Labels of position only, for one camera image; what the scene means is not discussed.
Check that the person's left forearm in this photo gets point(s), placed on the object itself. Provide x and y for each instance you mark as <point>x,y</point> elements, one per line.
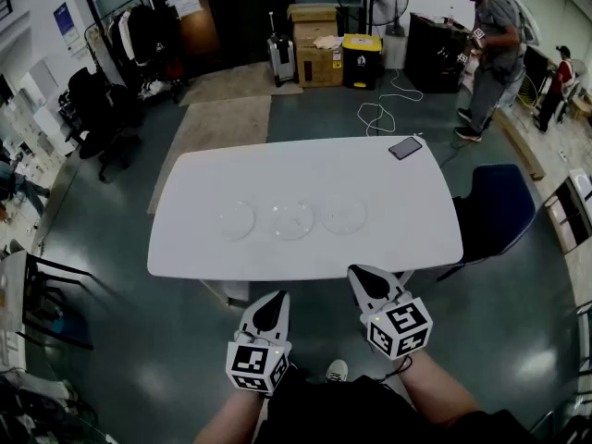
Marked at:
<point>231,416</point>

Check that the black smartphone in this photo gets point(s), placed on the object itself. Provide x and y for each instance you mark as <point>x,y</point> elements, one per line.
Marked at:
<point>405,148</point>

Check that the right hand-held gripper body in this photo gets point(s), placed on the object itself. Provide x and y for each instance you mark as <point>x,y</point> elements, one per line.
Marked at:
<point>402,329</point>

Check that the flat cardboard box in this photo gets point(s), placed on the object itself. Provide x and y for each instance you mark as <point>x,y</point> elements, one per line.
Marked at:
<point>312,12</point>

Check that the dark blue chair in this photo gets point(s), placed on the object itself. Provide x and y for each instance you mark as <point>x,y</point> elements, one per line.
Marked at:
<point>495,211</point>

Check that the clothes rack with clothes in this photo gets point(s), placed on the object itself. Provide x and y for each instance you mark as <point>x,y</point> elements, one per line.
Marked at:
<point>139,40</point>

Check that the silver suitcase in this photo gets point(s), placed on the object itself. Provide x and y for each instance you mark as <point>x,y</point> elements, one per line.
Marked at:
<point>281,56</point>

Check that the black office chair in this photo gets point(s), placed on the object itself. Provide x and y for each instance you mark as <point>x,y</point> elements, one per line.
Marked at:
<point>99,118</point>

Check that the blue wall poster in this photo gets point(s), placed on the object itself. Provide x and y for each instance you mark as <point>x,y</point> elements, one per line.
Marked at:
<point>65,23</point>

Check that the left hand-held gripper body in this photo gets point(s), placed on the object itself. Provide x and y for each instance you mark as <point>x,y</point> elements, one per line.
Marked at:
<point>252,363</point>

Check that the large beige rug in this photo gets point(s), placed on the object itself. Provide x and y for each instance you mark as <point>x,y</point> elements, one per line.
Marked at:
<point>217,132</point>

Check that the person's black clothing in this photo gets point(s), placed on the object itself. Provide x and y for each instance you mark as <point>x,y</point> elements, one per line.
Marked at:
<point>347,410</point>

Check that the person's left sneaker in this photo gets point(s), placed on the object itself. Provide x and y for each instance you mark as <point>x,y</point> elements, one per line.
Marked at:
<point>336,370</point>

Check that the cardboard box yellow label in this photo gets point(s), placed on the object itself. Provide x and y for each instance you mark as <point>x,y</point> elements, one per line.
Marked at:
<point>319,70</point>

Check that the black frame stool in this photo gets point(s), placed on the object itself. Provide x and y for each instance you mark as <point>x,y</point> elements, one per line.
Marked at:
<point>34,294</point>

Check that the beige cloth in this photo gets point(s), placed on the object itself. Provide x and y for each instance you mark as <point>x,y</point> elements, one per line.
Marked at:
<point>329,42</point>

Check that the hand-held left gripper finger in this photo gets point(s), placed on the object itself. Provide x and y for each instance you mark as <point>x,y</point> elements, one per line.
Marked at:
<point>286,329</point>
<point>248,318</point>

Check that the plain cardboard box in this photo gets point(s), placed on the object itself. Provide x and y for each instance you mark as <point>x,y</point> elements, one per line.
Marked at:
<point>310,33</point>

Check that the person's right forearm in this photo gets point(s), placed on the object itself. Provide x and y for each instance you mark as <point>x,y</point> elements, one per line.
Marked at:
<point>439,391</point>

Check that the clear glass bowl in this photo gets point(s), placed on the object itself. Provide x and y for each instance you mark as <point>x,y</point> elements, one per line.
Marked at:
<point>343,213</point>
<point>237,220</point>
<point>291,219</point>

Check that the black bin yellow lid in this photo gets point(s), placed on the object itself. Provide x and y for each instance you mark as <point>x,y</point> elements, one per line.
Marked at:
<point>362,63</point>

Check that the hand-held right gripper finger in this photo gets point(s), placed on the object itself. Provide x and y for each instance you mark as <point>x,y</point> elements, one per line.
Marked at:
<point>357,294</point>
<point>395,285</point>

